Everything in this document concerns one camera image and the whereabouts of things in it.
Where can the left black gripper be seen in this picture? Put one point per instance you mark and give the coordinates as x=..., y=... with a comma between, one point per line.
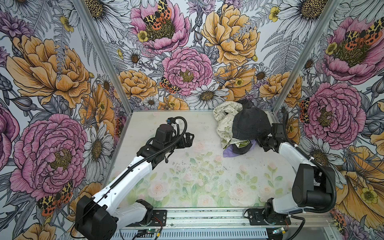
x=188, y=142

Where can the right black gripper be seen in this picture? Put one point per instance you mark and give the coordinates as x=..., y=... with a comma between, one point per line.
x=265, y=148

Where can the purple cloth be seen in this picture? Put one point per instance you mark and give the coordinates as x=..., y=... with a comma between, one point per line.
x=228, y=151

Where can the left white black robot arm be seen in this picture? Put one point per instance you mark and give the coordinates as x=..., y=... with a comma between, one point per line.
x=99, y=217

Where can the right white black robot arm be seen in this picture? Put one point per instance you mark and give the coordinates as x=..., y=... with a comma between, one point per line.
x=314, y=187

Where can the black cloth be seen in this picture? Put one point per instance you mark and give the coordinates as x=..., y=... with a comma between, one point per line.
x=250, y=124

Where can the cream patterned cloth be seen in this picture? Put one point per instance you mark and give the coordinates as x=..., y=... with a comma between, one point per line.
x=224, y=114

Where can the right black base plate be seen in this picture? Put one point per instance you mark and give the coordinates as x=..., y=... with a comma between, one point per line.
x=259, y=217

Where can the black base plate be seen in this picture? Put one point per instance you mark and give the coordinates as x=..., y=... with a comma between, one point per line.
x=259, y=217
x=158, y=219

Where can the aluminium front rail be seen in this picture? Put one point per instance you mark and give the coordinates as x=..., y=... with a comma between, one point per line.
x=211, y=218

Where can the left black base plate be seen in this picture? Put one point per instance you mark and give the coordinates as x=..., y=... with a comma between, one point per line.
x=158, y=219

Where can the white vented cable duct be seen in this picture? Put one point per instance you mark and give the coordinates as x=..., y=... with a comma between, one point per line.
x=192, y=234

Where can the right aluminium corner post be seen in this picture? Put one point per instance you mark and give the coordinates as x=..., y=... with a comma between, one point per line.
x=313, y=38

